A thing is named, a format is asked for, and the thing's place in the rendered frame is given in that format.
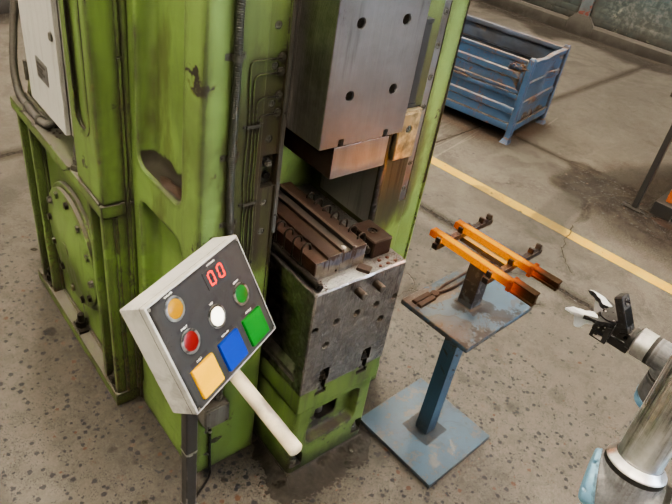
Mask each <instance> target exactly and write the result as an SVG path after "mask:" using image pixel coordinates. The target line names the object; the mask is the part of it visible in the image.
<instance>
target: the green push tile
mask: <svg viewBox="0 0 672 504"><path fill-rule="evenodd" d="M241 323H242V325H243V328H244V330H245V332H246V334H247V336H248V339H249V341H250V343H251V345H252V347H254V346H256V344H257V343H258V342H259V341H260V340H261V339H262V338H263V337H264V336H265V335H266V334H267V332H268V331H269V330H270V329H269V326H268V324H267V322H266V320H265V317H264V315H263V313H262V310H261V308H260V306H256V307H255V308H254V309H253V310H252V311H251V312H250V313H249V314H248V315H247V316H246V317H245V318H244V319H243V320H242V321H241Z"/></svg>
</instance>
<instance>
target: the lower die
mask: <svg viewBox="0 0 672 504"><path fill-rule="evenodd" d="M280 186H281V187H282V188H283V189H285V190H286V191H287V192H288V193H289V194H291V195H292V196H293V197H294V198H295V199H297V200H298V201H299V202H300V203H302V204H303V205H304V206H305V207H306V208H308V209H309V210H310V211H311V212H312V213H314V214H315V215H316V216H317V217H318V218H320V219H321V220H322V221H323V222H324V223H326V224H327V225H328V226H329V227H330V228H332V229H333V230H334V231H335V232H337V233H338V234H339V235H340V236H341V237H343V238H344V239H345V240H346V241H347V242H349V243H350V244H351V245H352V246H353V249H352V250H351V251H348V252H345V249H344V248H342V247H341V246H340V245H339V244H338V243H337V242H335V241H334V240H333V239H332V238H331V237H329V236H328V235H327V234H326V233H325V232H324V231H322V230H321V229H320V228H319V227H318V226H316V225H315V224H314V223H313V222H312V221H310V220H309V219H308V218H307V217H306V216H305V215H303V214H302V213H301V212H300V211H299V210H297V209H296V208H295V207H294V206H293V205H291V204H290V203H289V202H288V201H287V200H286V199H284V198H283V197H282V196H281V195H280V194H279V196H278V205H277V215H278V220H277V221H276V224H277V223H278V222H279V221H281V220H284V221H285V222H286V226H285V227H284V223H283V222H281V223H279V225H278V228H277V237H276V239H277V243H278V244H280V245H281V246H282V245H283V236H284V232H285V230H286V229H287V228H290V227H292V228H293V229H294V235H292V230H288V231H287V232H286V237H285V245H284V246H285V250H286V251H287V252H288V253H289V254H291V247H292V240H293V238H294V237H295V236H297V235H301V236H302V237H303V241H302V242H301V241H300V240H301V238H300V237H297V238H296V239H295V241H294V248H293V257H294V258H295V259H296V260H297V261H298V262H299V259H300V251H301V247H302V246H303V245H304V244H305V243H310V244H311V250H309V245H306V246H305V247H304V248H303V252H302V260H301V262H302V266H303V267H304V268H305V269H307V270H308V271H309V272H310V273H311V274H312V275H313V276H314V277H315V278H316V279H317V280H319V279H321V278H324V277H327V276H329V275H332V274H334V273H337V272H339V271H342V270H345V269H347V268H350V267H353V266H355V265H358V264H359V263H363V259H364V254H365V250H366V245H367V243H366V242H364V241H363V240H362V239H361V238H360V237H359V239H356V238H357V235H356V234H355V233H353V232H352V231H351V230H350V232H348V228H347V227H346V226H345V225H343V224H342V223H341V225H339V222H340V221H338V220H337V219H336V218H335V217H333V216H332V218H330V216H331V214H330V213H329V212H327V211H326V210H325V209H324V211H322V209H323V208H322V207H321V206H320V205H319V204H317V203H316V205H315V204H314V202H315V201H314V200H312V199H311V198H310V197H309V196H308V198H306V196H307V195H306V194H305V193H304V192H303V191H301V190H300V189H299V188H298V187H296V186H295V185H294V184H293V183H291V182H287V183H283V184H280ZM344 252H345V253H344ZM336 269H337V271H336V272H334V271H335V270H336Z"/></svg>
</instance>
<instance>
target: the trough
mask: <svg viewBox="0 0 672 504"><path fill-rule="evenodd" d="M279 194H280V195H281V196H282V197H283V198H284V199H286V200H287V201H288V202H289V203H290V204H291V205H293V206H294V207H295V208H296V209H297V210H299V211H300V212H301V213H302V214H303V215H305V216H306V217H307V218H308V219H309V220H310V221H312V222H313V223H314V224H315V225H316V226H318V227H319V228H320V229H321V230H322V231H324V232H325V233H326V234H327V235H328V236H329V237H331V238H332V239H333V240H334V241H335V242H337V243H338V244H339V245H340V246H341V245H344V246H346V249H345V252H348V251H351V250H352V249H353V246H352V245H351V244H350V243H349V242H347V241H346V240H345V239H344V238H343V237H341V236H340V235H339V234H338V233H337V232H335V231H334V230H333V229H332V228H330V227H329V226H328V225H327V224H326V223H324V222H323V221H322V220H321V219H320V218H318V217H317V216H316V215H315V214H314V213H312V212H311V211H310V210H309V209H308V208H306V207H305V206H304V205H303V204H302V203H300V202H299V201H298V200H297V199H295V198H294V197H293V196H292V195H291V194H289V193H288V192H287V191H286V190H285V189H283V188H282V187H281V186H279ZM345 252H344V253H345Z"/></svg>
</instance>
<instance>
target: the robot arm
mask: <svg viewBox="0 0 672 504"><path fill-rule="evenodd" d="M589 293H590V294H591V295H592V296H593V297H594V298H595V304H594V311H595V312H593V311H585V310H583V309H579V308H576V307H574V306H571V307H565V310H567V311H568V312H570V313H571V314H573V315H574V323H573V324H574V326H575V327H581V326H582V325H584V324H593V326H592V329H591V331H590V333H589V335H590V336H592V337H593V338H595V339H596V340H598V341H599V342H601V343H602V344H605V343H609V344H610V345H612V346H613V347H615V348H616V349H618V350H620V351H621V352H623V353H624V354H626V352H627V351H628V350H629V351H628V353H629V354H630V355H631V356H633V357H634V358H636V359H638V360H639V361H641V362H642V363H644V364H645V365H647V366H648V367H650V368H649V370H648V371H647V373H646V374H645V376H644V378H643V379H642V381H641V382H640V384H639V385H638V386H637V389H636V391H635V393H634V400H635V402H636V404H637V406H638V407H639V408H640V409H639V411H638V413H637V414H636V416H635V418H634V419H633V421H632V423H631V425H630V426H629V428H628V430H627V431H626V433H625V435H624V437H623V438H622V440H621V442H614V443H611V444H609V445H608V447H607V448H606V450H603V449H602V448H596V449H595V451H594V453H593V455H592V457H591V459H590V462H589V464H588V467H587V469H586V472H585V475H584V477H583V480H582V483H581V486H580V489H579V493H578V498H579V501H580V502H581V503H582V504H672V487H671V486H669V485H667V481H668V478H667V474H666V472H665V470H664V469H665V468H666V466H667V464H668V463H669V461H670V460H671V458H672V343H670V342H669V341H667V340H665V339H664V338H662V337H660V336H659V335H657V334H656V333H654V332H652V331H651V330H649V329H647V328H645V329H644V330H643V329H641V328H640V327H638V328H637V329H636V330H635V331H633V329H634V328H635V326H634V320H633V314H632V308H631V302H630V296H629V293H620V294H618V295H617V296H616V297H615V298H614V301H615V304H614V303H612V302H611V301H610V300H608V299H607V298H605V297H604V296H602V295H601V294H599V293H597V292H595V291H593V290H589ZM600 311H601V312H600ZM598 312H599V313H598ZM596 313H598V315H597V314H596ZM593 334H595V335H597V334H598V335H600V336H601V337H602V339H601V340H599V339H598V338H596V337H594V336H593Z"/></svg>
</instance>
